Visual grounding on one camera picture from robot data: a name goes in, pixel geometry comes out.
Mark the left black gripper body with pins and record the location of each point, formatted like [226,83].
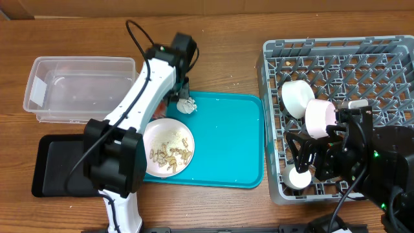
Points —
[182,91]

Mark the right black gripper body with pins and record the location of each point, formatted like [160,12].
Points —
[339,167]

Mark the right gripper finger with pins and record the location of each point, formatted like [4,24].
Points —
[333,129]
[308,151]

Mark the white cup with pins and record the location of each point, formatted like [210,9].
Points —
[295,180]

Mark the white bowl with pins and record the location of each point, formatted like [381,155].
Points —
[295,97]

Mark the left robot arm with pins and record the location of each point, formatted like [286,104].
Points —
[114,158]

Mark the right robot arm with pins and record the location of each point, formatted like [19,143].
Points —
[376,162]

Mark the grey dishwasher rack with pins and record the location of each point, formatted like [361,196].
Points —
[379,69]

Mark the crumpled white tissue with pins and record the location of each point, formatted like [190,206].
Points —
[186,106]

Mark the red snack wrapper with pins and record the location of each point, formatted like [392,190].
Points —
[160,111]

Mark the rice pile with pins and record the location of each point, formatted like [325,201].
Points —
[172,138]

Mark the pink plate with food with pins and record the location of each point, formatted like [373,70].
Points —
[153,128]

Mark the teal serving tray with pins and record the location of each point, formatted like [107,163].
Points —
[229,135]

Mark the peanuts pile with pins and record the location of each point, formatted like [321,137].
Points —
[172,155]

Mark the clear plastic bin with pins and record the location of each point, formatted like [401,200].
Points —
[75,89]

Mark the black tray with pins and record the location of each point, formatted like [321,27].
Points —
[57,155]

